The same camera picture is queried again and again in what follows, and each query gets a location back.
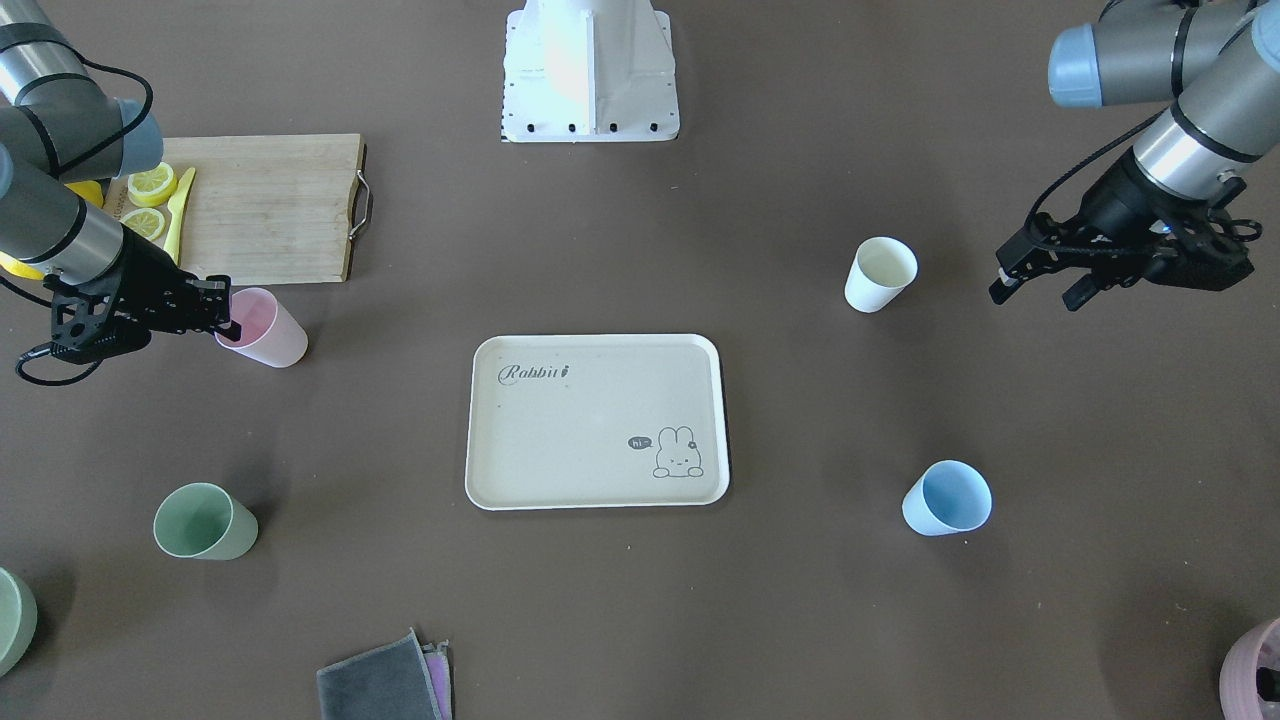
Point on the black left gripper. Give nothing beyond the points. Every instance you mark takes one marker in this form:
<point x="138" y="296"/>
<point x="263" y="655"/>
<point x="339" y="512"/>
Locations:
<point x="1118" y="207"/>

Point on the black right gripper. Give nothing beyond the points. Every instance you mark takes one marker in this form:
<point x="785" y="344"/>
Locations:
<point x="143" y="270"/>

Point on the pink cup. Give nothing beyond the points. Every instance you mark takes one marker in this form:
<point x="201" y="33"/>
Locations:
<point x="269" y="333"/>

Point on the cream white cup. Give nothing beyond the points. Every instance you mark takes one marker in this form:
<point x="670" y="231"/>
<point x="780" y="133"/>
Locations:
<point x="881" y="269"/>

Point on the green cup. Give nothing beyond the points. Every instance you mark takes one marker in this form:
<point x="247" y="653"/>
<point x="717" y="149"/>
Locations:
<point x="202" y="521"/>

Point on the blue cup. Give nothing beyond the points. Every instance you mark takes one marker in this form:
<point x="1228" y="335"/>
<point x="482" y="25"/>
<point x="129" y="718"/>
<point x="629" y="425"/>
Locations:
<point x="950" y="497"/>

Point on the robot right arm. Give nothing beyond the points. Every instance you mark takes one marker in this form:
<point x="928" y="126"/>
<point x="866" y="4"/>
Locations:
<point x="58" y="127"/>

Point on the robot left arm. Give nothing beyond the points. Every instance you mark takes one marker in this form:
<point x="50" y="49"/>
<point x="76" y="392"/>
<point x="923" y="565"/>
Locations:
<point x="1215" y="67"/>

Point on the cream rabbit tray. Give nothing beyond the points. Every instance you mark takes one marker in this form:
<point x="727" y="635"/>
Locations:
<point x="596" y="421"/>

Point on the bamboo cutting board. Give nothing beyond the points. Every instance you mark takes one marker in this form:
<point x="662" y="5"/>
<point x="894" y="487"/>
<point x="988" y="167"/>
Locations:
<point x="269" y="209"/>

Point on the yellow plastic knife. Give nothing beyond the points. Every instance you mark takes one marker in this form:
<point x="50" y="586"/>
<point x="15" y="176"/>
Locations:
<point x="176" y="206"/>

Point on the lower lemon slice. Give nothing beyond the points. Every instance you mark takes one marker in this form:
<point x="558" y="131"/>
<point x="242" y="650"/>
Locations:
<point x="148" y="223"/>

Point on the lemon slice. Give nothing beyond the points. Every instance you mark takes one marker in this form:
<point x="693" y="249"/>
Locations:
<point x="148" y="223"/>
<point x="151" y="188"/>

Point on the upper lemon slice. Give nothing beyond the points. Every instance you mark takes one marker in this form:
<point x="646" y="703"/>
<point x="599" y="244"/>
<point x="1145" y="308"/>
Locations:
<point x="151" y="188"/>

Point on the upper whole lemon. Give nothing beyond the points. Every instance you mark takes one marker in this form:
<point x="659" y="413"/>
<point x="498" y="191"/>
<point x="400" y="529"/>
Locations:
<point x="90" y="191"/>

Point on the whole lemon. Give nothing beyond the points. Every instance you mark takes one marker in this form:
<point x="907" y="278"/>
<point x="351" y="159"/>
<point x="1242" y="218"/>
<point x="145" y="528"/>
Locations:
<point x="90" y="191"/>
<point x="19" y="269"/>

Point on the lower whole lemon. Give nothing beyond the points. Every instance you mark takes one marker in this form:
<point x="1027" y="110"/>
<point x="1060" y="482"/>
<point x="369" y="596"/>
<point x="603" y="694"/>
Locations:
<point x="19" y="269"/>

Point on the pale green bowl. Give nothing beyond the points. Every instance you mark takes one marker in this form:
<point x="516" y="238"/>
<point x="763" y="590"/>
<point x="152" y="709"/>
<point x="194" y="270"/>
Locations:
<point x="19" y="616"/>

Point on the grey folded cloth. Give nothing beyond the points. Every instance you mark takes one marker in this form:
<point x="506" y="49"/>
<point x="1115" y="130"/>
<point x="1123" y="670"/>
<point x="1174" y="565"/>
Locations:
<point x="389" y="682"/>

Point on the purple cloth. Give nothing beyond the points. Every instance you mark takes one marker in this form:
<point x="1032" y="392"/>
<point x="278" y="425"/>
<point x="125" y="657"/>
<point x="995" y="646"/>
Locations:
<point x="438" y="663"/>

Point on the pink bowl with ice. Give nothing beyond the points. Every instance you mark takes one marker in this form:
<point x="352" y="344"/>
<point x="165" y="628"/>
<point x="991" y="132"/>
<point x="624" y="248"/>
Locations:
<point x="1248" y="676"/>

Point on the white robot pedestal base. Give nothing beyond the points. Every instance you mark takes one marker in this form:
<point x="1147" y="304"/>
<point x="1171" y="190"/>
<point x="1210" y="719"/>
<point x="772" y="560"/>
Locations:
<point x="589" y="71"/>

